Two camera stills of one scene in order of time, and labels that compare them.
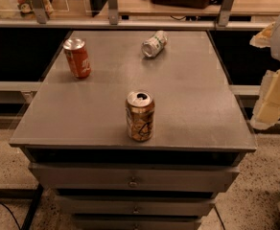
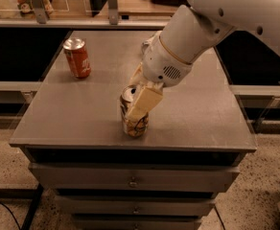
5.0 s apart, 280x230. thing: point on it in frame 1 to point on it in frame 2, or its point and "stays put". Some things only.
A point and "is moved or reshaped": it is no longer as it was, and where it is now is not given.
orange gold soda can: x=140 y=112 is moved or reshaped
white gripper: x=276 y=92 to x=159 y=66
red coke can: x=78 y=58 stays put
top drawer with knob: x=133 y=176 stays put
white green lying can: x=155 y=44 stays put
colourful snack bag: x=25 y=2 stays put
